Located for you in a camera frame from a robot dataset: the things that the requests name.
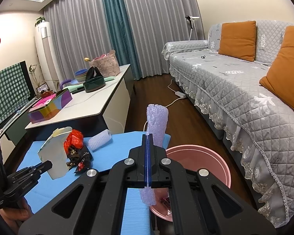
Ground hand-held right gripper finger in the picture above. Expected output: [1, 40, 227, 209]
[18, 133, 149, 235]
[147, 133, 277, 235]

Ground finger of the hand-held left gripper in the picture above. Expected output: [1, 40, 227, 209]
[11, 160, 53, 189]

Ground white paper bag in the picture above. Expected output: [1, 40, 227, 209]
[38, 127, 73, 180]

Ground large purple foam net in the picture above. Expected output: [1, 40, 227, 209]
[140, 103, 169, 205]

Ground small pale purple foam net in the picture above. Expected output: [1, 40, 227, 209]
[89, 129, 112, 152]

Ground pink plastic basin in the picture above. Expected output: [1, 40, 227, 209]
[148, 145, 232, 223]

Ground black gold-patterned hair scrunchie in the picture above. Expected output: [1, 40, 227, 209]
[66, 146, 93, 174]

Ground large red plastic bag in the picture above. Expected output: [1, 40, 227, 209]
[64, 130, 84, 151]

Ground person's left hand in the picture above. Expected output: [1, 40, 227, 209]
[0, 197, 35, 229]

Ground blue table mat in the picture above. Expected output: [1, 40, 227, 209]
[16, 131, 172, 235]

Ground dark green television cabinet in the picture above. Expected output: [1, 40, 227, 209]
[0, 103, 37, 164]

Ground multicoloured rectangular box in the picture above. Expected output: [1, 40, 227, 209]
[27, 89, 73, 124]

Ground pink card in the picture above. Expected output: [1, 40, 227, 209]
[32, 97, 57, 110]

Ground green checked cloth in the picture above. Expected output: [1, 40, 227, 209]
[0, 62, 31, 128]

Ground white coffee table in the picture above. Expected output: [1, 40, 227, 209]
[24, 64, 135, 137]

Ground mint green cloth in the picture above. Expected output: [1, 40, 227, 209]
[69, 75, 116, 90]

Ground dark green round tin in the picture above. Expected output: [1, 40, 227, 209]
[83, 76, 106, 93]

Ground checkered green cloth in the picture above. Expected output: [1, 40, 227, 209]
[0, 61, 36, 130]

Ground bamboo plant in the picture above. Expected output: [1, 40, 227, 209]
[28, 64, 43, 89]

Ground pink lace basket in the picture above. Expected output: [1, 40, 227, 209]
[89, 50, 120, 77]

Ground stack of coloured bowls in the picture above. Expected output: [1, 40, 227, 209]
[74, 69, 89, 82]

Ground grey quilted sofa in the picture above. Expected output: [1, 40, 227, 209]
[161, 20, 294, 229]

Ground white standing air conditioner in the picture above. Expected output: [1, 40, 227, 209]
[34, 22, 60, 91]

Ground teal curtain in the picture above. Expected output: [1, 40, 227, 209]
[100, 0, 142, 80]

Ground grey curtain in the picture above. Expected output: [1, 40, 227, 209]
[120, 0, 206, 75]
[43, 0, 113, 84]

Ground orange cushion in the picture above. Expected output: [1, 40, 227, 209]
[218, 21, 256, 62]
[259, 26, 294, 118]

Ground white safety rail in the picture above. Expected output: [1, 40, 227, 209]
[0, 97, 40, 134]

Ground white power cable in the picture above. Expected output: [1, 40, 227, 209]
[144, 78, 184, 133]

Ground small photo frame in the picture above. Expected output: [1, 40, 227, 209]
[35, 83, 49, 94]

